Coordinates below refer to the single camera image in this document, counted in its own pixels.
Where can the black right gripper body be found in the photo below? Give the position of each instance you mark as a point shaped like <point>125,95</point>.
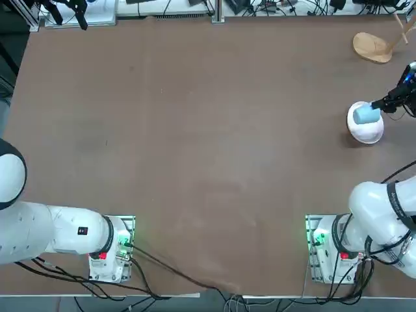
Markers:
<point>409,84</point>

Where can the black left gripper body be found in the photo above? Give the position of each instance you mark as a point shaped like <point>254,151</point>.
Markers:
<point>76,2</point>

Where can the blue plastic cup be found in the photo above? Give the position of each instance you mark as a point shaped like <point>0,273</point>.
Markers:
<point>365,115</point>

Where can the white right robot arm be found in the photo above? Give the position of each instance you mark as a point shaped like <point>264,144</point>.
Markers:
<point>370,211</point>

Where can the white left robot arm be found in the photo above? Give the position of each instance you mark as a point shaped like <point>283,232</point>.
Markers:
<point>65,230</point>

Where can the pale pink plate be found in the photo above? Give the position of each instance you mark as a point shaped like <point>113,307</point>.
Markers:
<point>367,133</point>

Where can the white flat box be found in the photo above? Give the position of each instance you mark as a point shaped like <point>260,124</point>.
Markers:
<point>104,13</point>

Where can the small black power adapter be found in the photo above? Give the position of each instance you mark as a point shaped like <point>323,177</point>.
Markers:
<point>338,4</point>

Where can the dark grey power brick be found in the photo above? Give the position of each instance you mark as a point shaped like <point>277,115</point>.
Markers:
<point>239,6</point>

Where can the aluminium profile rail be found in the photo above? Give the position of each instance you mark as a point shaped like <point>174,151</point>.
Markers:
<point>31,14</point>

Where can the white bracket box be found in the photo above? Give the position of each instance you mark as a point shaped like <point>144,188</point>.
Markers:
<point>218,20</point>

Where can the aluminium post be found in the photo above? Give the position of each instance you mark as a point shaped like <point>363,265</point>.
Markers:
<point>218,8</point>

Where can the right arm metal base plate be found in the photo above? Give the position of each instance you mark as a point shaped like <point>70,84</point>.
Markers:
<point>310,247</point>

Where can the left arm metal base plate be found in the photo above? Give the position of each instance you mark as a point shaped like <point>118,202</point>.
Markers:
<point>128,227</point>

